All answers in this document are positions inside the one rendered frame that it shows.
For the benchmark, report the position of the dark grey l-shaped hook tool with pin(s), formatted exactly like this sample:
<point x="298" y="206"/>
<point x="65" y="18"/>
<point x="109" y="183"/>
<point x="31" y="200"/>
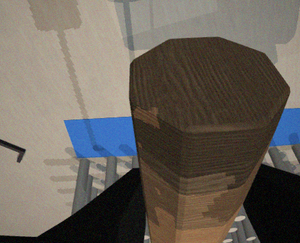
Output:
<point x="14" y="148"/>

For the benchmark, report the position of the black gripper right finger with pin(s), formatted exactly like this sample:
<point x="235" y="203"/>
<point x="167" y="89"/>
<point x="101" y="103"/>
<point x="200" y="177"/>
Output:
<point x="273" y="205"/>

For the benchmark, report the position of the blue tape strip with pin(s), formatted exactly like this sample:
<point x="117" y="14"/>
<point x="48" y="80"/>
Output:
<point x="114" y="136"/>

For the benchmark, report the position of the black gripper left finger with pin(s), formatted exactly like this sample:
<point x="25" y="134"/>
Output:
<point x="115" y="216"/>

